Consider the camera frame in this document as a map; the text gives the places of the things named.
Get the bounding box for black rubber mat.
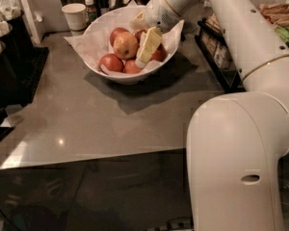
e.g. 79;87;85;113
18;47;49;107

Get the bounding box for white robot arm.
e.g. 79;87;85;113
144;0;289;231

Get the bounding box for white bowl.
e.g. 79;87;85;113
81;5;181;86

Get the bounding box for white napkin box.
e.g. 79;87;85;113
20;0;44;44

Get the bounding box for white paper liner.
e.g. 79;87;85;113
63;5;185;76

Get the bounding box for white paper cup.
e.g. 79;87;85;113
62;3;87;31

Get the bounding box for red apple back left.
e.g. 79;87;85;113
109;27;129;46

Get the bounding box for red apple front middle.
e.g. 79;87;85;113
123;60;142;74

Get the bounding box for black wire condiment rack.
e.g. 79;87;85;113
195;18;245;93

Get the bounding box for red apple front left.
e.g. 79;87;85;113
98;53;124;72

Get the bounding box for yellowish red apple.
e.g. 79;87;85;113
113;32;139;60

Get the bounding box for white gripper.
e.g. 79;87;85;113
129;0;180;68

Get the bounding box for red apple back right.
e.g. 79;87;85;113
135;29;146;42

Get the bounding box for power strip with cables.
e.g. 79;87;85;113
145;218;194;231

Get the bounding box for small brown glass bottle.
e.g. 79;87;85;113
85;0;97;22

